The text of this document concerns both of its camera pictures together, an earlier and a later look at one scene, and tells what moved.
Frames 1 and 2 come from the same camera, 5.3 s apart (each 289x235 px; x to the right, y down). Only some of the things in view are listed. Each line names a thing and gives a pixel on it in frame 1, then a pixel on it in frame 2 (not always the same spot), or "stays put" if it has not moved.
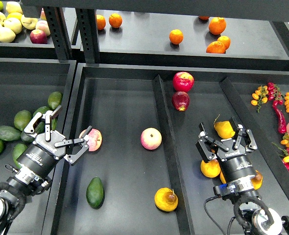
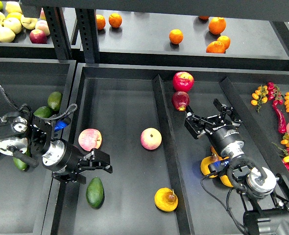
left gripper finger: [84, 146] to [69, 177]
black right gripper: [235, 164] to [225, 137]
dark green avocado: [95, 193] stays put
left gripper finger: [47, 115] to [96, 159]
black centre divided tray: [142, 173] stays put
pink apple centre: [151, 138] stays put
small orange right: [226, 40] stays put
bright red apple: [183, 82] stays put
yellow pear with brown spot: [165, 199] stays put
